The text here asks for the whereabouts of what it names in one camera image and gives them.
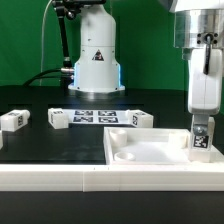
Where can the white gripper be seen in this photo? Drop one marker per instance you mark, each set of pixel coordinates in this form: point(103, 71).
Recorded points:
point(204, 92)

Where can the white obstacle fence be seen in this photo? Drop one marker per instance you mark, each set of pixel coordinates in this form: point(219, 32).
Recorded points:
point(190, 177)

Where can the white square tabletop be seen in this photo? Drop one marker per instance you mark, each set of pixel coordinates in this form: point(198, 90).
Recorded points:
point(145, 146)

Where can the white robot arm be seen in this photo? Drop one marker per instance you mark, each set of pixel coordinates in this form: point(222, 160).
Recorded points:
point(199, 33)

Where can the marker sheet on table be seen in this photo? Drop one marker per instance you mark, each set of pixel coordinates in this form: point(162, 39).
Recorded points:
point(78, 116)

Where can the black camera stand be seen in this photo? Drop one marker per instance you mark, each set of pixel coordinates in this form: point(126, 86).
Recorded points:
point(70, 9)

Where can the white part at left edge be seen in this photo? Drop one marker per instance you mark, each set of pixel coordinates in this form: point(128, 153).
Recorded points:
point(1, 139)

